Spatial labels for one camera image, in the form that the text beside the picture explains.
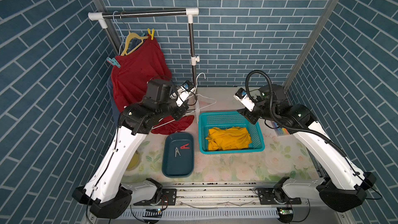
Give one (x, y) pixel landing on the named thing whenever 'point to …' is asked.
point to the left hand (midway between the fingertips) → (189, 101)
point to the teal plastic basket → (228, 119)
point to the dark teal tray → (178, 159)
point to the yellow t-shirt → (229, 138)
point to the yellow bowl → (134, 162)
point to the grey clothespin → (176, 151)
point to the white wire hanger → (173, 120)
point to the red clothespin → (184, 146)
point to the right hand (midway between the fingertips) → (243, 106)
